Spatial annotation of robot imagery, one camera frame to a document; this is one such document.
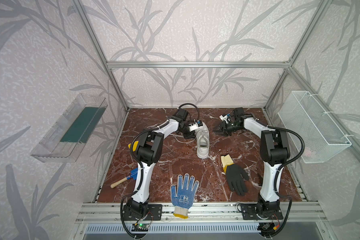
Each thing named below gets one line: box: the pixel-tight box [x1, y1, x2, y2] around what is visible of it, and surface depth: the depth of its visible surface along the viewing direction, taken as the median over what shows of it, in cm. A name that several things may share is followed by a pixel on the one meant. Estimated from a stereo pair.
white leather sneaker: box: [195, 122, 210, 159], surface depth 93 cm
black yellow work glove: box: [221, 154, 250, 196], surface depth 86 cm
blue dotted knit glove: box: [171, 173, 200, 219], surface depth 80 cm
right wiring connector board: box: [257, 222, 280, 236], surface depth 74 cm
